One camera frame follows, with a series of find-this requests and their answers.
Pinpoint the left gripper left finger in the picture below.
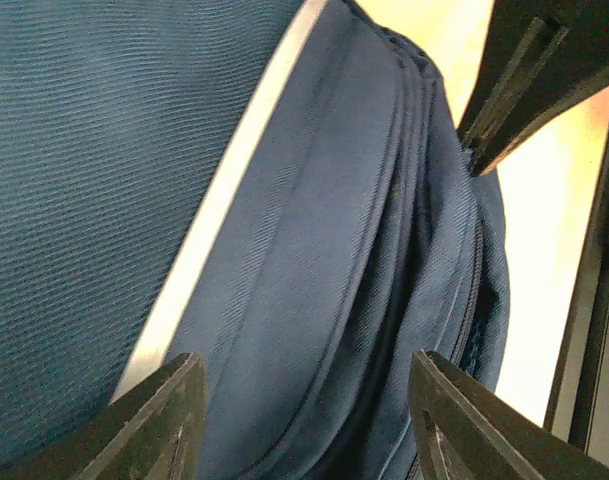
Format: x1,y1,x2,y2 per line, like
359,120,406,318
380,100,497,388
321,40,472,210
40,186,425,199
0,353,207,479

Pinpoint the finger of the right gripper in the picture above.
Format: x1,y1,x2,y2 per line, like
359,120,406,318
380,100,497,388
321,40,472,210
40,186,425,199
458,0,609,176

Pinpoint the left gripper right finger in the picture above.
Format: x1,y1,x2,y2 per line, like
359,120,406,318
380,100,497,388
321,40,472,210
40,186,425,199
409,351,609,480

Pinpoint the navy blue backpack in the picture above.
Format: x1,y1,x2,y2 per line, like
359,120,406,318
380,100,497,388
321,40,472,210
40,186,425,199
0,1,509,479

